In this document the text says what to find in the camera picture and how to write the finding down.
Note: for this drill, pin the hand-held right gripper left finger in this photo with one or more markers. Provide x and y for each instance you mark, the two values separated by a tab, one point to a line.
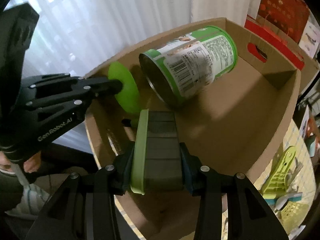
127	170

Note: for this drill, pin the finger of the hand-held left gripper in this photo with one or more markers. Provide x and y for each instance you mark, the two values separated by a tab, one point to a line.
55	130
100	85

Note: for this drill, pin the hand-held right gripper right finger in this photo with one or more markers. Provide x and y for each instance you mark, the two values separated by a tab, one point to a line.
190	172

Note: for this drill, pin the round green plastic lid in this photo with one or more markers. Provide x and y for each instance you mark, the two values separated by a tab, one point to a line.
127	97

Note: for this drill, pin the dark container with green lid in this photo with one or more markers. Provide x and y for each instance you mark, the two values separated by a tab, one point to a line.
160	155

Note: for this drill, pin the person's left hand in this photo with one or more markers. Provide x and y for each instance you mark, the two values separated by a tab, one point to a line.
33	163

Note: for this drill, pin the sheer white curtain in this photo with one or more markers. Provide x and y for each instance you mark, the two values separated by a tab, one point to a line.
100	17

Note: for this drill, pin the white striped cloth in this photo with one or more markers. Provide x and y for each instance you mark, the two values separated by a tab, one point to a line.
30	202

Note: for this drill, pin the yellow-green plastic clip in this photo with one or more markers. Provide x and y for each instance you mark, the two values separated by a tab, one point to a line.
280	172

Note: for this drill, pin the green labelled can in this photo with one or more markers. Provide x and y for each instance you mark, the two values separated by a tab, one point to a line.
195	62

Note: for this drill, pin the teal white plastic clip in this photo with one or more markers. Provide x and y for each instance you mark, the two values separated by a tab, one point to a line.
287	198

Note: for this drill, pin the yellow plaid blanket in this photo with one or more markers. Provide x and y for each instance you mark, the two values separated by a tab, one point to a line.
298	137

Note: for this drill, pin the red gold-print box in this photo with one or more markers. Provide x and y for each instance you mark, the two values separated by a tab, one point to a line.
282	10

